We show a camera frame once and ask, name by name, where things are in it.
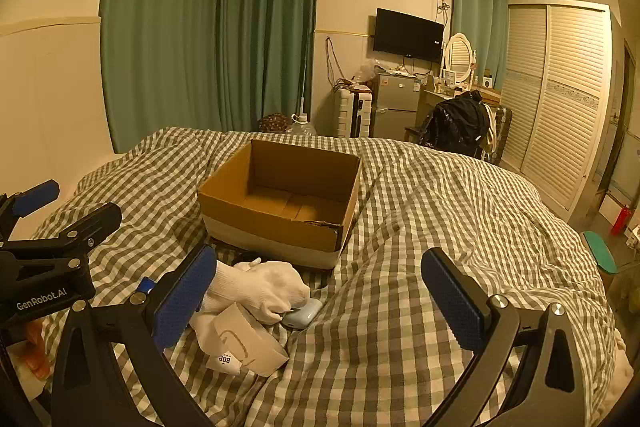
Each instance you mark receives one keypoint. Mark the brown patterned bag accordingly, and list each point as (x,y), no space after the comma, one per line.
(272,123)

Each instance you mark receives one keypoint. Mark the black wall television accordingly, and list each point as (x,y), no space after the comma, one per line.
(407,34)

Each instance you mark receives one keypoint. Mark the white oval mirror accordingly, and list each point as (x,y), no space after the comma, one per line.
(459,56)

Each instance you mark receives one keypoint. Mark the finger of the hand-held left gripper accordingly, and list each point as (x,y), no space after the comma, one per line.
(35,198)
(92,219)

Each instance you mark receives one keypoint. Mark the clear plastic bag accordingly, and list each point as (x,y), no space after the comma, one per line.
(367,71)

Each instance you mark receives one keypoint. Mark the black jacket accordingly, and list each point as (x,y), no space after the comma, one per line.
(455,122)

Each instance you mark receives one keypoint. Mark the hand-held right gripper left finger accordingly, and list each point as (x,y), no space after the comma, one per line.
(182,302)

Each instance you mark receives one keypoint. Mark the light blue earbuds case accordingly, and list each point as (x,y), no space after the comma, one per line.
(302,314)

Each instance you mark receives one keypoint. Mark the small blue object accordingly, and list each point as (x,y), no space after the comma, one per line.
(145,284)

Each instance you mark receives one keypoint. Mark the white flat box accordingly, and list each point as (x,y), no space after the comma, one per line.
(609,207)

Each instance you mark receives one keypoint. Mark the green oval board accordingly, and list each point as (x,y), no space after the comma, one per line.
(599,252)

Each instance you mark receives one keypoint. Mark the wide green curtain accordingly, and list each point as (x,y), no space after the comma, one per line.
(160,32)

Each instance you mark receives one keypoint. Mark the small silver fridge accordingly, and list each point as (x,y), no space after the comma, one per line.
(395,107)

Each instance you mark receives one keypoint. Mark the grey checked blanket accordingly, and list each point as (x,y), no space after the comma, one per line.
(400,207)

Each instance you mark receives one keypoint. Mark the person's left hand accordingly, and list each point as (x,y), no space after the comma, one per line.
(37,352)

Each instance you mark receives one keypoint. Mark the large clear water bottle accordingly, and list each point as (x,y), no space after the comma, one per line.
(302,127)

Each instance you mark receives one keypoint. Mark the white ribbed suitcase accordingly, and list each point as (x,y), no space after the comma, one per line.
(350,112)

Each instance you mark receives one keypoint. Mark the green window curtain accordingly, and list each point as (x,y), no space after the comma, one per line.
(270,27)

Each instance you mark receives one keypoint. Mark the brown cardboard box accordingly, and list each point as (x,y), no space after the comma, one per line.
(250,219)

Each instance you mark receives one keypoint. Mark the narrow teal curtain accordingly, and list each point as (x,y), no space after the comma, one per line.
(477,17)

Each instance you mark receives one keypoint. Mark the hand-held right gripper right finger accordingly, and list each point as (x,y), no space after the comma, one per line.
(450,297)

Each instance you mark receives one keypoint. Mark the small beige paper box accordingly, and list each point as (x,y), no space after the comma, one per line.
(250,347)

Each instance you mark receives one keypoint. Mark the dark suitcase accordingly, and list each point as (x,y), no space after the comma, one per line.
(502,132)

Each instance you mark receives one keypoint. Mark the red fire extinguisher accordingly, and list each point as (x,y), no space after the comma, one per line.
(620,219)

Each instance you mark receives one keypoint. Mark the dressing table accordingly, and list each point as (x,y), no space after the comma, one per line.
(427,102)

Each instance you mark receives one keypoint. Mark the white louvred wardrobe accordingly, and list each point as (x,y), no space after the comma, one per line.
(565,97)

